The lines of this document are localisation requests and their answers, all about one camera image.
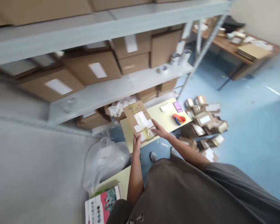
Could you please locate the person's right hand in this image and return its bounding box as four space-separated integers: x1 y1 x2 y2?
151 119 170 138

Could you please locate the person's left hand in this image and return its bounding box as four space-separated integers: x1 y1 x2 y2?
133 134 142 148

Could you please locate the taped brown cardboard box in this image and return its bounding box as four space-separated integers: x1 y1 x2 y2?
123 100 160 145

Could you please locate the small pale yellow table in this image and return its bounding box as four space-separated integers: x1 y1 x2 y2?
119 98 193 154

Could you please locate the white paper slip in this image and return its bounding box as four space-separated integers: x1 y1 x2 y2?
160 103 175 113

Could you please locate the orange tape dispenser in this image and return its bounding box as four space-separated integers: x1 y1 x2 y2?
172 114 187 126

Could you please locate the open carton of white packing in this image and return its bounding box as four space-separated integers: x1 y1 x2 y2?
104 96 138 124

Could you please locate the clear plastic bag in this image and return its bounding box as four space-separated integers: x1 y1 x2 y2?
83 137 131 193

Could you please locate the pile of small cardboard boxes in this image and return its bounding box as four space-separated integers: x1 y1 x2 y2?
179 95 229 163

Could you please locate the pink and white printed box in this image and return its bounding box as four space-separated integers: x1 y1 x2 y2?
85 185 122 224

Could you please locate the person's body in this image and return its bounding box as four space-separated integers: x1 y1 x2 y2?
106 154 280 224

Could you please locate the grey metal shelf with cartons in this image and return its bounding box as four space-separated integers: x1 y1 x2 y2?
0 0 234 136

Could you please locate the wooden table with clutter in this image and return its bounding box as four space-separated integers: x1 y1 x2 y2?
192 15 280 91

